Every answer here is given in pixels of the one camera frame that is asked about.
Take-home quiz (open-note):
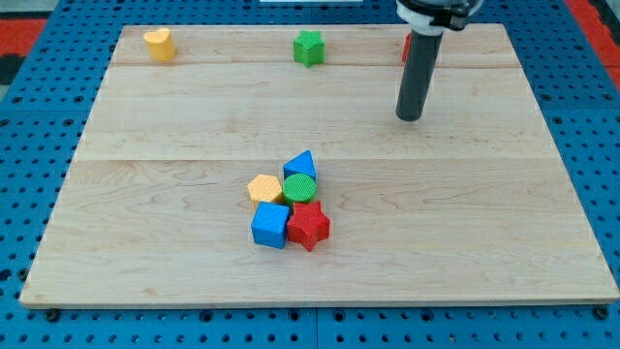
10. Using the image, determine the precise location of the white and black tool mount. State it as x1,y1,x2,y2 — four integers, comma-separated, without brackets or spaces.
395,0,483,36

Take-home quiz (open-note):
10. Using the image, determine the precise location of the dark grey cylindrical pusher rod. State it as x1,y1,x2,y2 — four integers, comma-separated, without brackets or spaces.
395,31,443,121

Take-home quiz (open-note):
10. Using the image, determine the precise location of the blue triangle block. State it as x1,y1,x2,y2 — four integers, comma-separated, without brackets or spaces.
283,150,317,180

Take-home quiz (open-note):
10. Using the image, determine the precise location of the red block behind rod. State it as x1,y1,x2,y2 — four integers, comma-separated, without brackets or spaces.
401,32,413,63

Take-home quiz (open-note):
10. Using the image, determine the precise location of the green star block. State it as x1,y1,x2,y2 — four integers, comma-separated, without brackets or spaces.
293,30,325,68

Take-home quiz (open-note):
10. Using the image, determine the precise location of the light wooden board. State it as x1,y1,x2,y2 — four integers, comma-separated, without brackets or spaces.
19,24,619,309

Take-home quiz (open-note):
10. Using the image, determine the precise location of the green cylinder block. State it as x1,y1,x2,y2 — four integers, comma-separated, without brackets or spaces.
283,174,317,206

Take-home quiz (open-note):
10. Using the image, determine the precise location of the red star block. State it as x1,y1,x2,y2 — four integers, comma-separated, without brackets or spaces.
287,201,330,252

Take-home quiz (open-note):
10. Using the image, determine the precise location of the yellow hexagon block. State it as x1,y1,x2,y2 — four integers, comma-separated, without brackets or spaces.
247,174,284,209

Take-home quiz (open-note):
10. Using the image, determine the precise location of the blue cube block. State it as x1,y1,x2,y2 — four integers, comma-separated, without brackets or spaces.
251,202,290,249

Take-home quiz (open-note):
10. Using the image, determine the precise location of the yellow heart block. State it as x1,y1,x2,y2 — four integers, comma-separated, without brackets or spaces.
142,28,176,62

